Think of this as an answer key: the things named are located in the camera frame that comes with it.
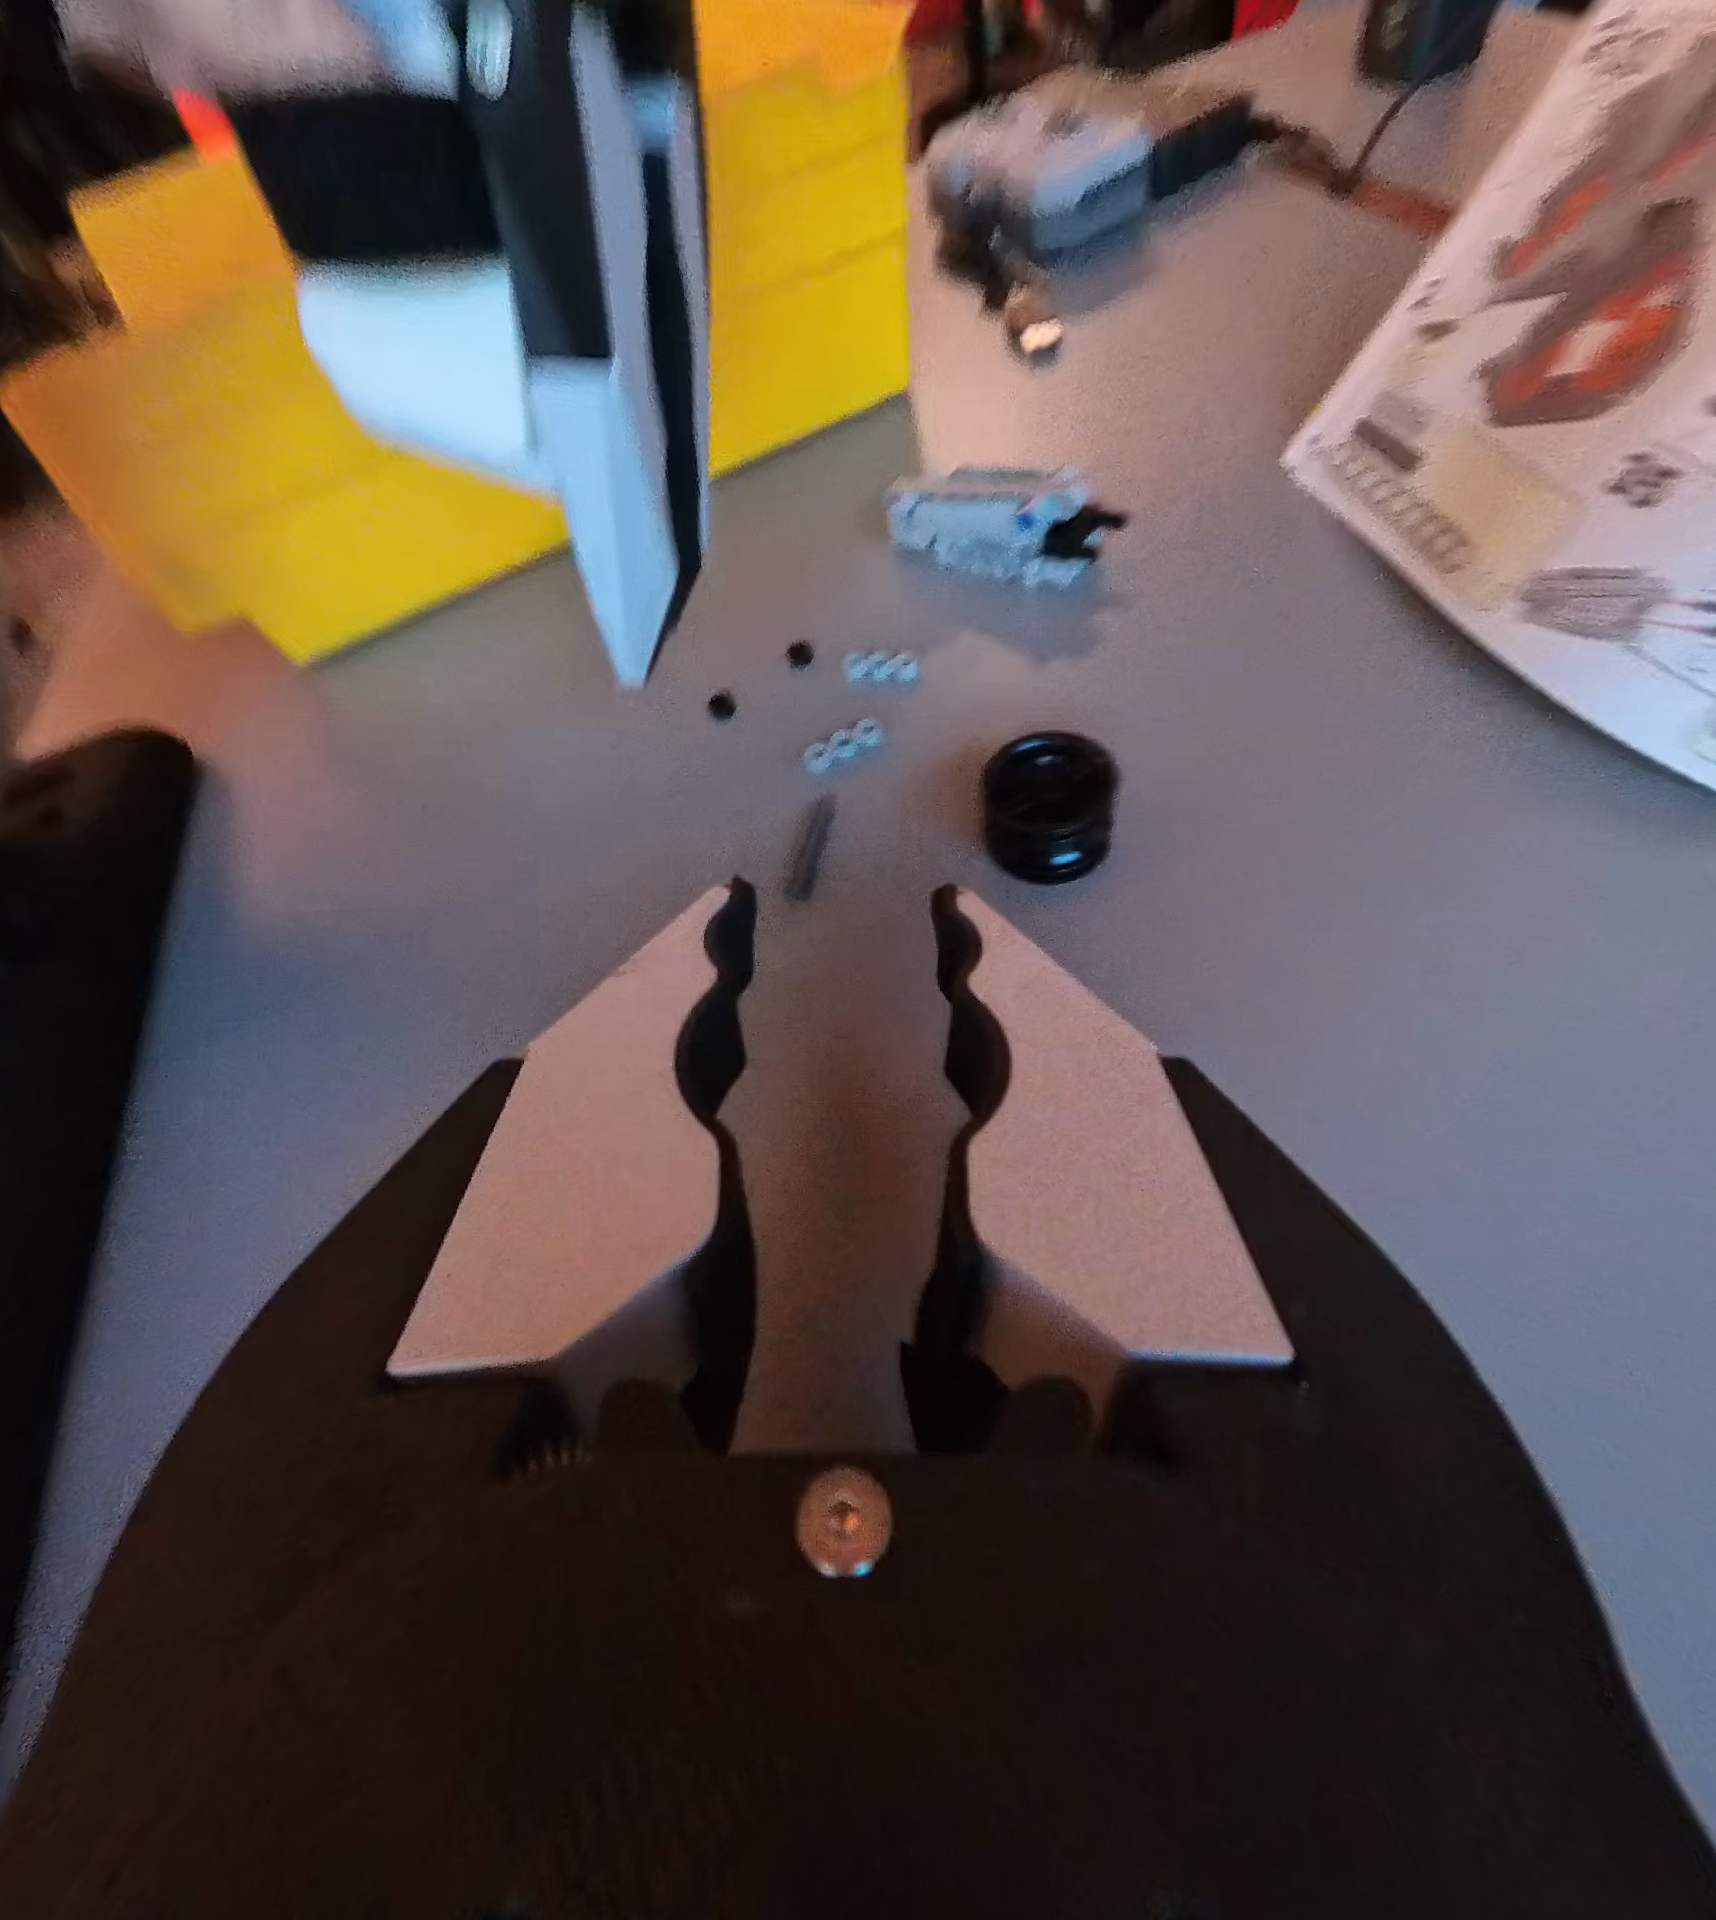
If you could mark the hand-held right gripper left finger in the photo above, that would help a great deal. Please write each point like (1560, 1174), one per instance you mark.
(558, 1200)

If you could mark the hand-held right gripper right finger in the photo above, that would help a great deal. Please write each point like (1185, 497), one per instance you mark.
(1114, 1200)

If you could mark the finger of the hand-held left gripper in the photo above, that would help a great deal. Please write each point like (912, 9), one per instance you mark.
(633, 451)

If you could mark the yellow plastic bin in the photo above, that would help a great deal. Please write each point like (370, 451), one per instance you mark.
(274, 525)

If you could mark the black toy wheel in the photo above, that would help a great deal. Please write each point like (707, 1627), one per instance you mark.
(1049, 810)

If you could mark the thin black toy axle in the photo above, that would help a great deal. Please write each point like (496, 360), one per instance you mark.
(808, 849)

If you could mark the bright orange object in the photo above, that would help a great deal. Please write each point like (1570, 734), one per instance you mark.
(205, 127)

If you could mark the grey toy brick assembly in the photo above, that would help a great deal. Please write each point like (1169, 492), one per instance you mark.
(979, 520)

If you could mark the grey toy remote control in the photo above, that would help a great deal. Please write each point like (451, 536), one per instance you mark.
(1069, 165)

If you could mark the open instruction booklet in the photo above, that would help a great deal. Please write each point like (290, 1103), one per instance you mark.
(1550, 451)

